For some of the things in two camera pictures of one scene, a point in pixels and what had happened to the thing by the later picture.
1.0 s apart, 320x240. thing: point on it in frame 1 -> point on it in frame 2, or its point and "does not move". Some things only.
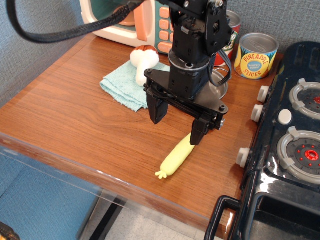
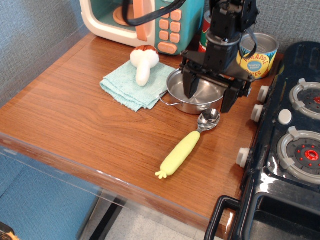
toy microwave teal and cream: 151,24 does not move
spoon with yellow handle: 176,157 does not move
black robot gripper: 184,87 -> 220,64
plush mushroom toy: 144,57 does not move
